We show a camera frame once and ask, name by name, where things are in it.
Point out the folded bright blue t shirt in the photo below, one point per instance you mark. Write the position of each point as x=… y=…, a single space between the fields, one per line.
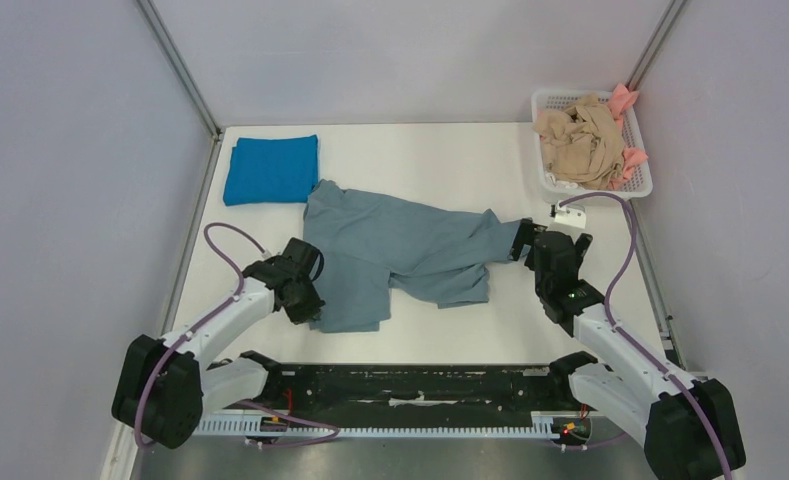
x=272 y=171

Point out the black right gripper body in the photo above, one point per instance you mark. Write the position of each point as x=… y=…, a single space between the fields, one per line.
x=538 y=241

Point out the left aluminium frame post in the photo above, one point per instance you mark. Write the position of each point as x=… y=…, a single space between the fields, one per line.
x=171 y=52

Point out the white plastic laundry basket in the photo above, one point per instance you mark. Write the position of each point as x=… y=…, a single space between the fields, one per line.
x=635 y=181

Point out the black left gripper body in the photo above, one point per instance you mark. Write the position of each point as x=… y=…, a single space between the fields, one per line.
x=307 y=303

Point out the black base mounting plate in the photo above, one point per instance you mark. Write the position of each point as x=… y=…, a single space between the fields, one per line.
x=387 y=395

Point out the white slotted cable duct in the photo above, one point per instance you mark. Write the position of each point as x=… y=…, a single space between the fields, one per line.
x=256 y=424

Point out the aluminium frame post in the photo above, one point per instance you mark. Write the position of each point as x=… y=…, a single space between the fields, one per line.
x=171 y=52
x=662 y=31

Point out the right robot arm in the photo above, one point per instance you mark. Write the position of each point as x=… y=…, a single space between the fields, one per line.
x=687 y=427

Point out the grey blue t shirt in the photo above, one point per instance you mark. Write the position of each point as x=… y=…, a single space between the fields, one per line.
x=374 y=243

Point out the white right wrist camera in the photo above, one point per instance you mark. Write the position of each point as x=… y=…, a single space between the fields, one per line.
x=567 y=217

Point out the right aluminium frame post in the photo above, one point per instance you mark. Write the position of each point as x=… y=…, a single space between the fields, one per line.
x=662 y=31

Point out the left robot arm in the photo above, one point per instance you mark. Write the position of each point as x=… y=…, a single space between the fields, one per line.
x=168 y=384

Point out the beige t shirt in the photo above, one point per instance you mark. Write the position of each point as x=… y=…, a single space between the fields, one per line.
x=581 y=143

